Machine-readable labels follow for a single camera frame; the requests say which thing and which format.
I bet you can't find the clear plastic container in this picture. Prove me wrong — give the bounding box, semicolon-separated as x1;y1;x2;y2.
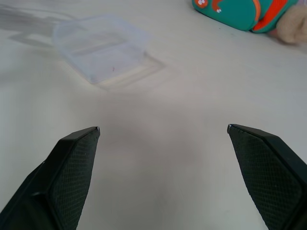
52;14;152;85

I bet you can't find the beige plush toy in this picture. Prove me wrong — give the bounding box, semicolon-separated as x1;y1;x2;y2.
273;9;307;45

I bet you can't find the green orange dinosaur pouch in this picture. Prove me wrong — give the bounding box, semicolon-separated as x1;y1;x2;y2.
191;0;298;34

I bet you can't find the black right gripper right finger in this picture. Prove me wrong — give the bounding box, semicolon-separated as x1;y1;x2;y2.
227;123;307;230

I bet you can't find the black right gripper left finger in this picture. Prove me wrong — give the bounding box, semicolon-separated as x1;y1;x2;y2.
0;126;101;230

